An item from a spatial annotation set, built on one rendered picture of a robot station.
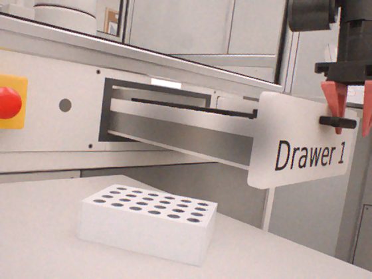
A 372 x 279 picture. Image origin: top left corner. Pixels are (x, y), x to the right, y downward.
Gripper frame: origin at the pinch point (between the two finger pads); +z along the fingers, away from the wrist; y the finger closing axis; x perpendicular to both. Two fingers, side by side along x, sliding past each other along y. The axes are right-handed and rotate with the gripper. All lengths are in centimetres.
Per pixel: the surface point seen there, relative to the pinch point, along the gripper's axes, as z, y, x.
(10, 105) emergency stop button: -0.1, 30.2, 34.4
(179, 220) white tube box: 9.2, 6.2, 29.2
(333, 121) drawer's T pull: -0.9, 0.5, 7.0
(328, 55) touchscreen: -27, 31, -80
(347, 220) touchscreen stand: 36, 22, -91
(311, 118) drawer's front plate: -1.1, 3.4, 6.7
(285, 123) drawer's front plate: -0.2, 3.8, 13.8
